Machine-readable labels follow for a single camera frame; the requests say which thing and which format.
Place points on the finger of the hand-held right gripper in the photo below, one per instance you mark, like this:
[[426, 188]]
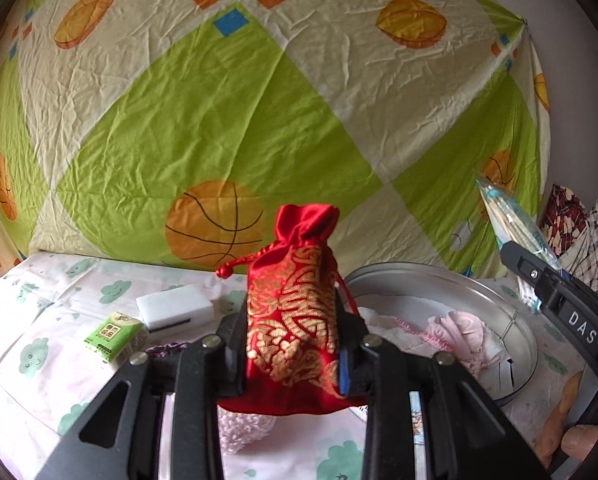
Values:
[[529, 272]]

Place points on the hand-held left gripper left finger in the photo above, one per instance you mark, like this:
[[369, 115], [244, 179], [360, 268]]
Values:
[[231, 360]]

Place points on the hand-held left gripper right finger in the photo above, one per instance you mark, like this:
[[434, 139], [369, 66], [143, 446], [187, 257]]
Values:
[[345, 375]]

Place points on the clear plastic packet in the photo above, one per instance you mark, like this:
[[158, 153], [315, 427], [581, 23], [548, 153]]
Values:
[[504, 210]]

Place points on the pink fuzzy towel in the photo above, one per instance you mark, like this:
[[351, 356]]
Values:
[[239, 430]]

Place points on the white sponge block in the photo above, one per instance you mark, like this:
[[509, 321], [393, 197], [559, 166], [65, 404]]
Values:
[[176, 305]]

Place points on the pink frilly cloth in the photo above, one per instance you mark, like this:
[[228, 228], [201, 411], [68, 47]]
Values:
[[459, 330]]

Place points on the round metal tin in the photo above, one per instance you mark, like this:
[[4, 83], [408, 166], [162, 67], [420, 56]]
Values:
[[419, 285]]

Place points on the person's right hand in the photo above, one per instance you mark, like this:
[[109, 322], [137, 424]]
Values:
[[554, 430]]

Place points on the red floral quilt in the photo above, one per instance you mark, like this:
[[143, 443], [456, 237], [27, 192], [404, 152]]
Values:
[[561, 220]]

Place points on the dark purple pouch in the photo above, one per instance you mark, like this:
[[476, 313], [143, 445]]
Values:
[[169, 347]]

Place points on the plaid quilt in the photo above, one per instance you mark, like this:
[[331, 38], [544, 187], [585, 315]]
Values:
[[596, 240]]

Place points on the green tissue pack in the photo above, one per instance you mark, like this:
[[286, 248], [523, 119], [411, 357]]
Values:
[[111, 335]]

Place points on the cloud print table cloth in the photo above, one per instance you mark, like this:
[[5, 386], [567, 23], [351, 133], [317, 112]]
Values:
[[54, 320]]

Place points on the hanging basketball print sheet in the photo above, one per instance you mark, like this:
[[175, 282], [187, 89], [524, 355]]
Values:
[[179, 110]]

